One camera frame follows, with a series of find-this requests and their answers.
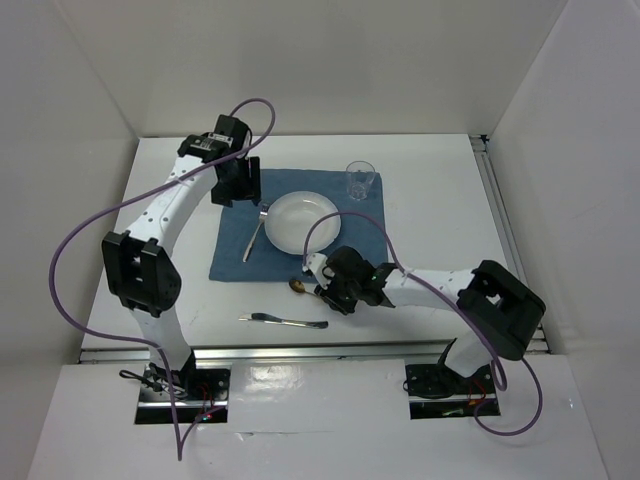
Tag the silver fork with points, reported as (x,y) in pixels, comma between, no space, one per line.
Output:
(264,209)

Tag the white bowl plate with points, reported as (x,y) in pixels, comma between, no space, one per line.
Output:
(291,217)

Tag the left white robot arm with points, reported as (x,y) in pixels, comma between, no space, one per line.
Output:
(138,263)

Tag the aluminium front rail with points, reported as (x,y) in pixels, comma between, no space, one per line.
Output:
(287,352)

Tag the gold spoon green handle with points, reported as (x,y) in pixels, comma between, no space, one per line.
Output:
(299,288)

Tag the clear drinking glass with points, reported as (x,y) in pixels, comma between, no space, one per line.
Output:
(360,177)

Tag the blue cloth napkin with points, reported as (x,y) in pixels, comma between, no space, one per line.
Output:
(266,263)

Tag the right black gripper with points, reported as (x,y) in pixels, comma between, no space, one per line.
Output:
(328,295)

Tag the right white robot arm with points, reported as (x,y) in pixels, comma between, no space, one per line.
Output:
(502,314)

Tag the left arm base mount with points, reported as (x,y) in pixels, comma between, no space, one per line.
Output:
(206,396)

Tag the aluminium right side rail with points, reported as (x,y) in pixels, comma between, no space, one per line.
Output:
(480,147)

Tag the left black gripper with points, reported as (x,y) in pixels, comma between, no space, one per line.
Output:
(247,189)

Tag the aluminium rail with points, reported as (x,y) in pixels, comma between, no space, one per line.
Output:
(480,147)
(287,352)

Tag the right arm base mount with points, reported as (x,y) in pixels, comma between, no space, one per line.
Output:
(435,392)

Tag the silver table knife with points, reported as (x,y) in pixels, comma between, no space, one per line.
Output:
(274,320)

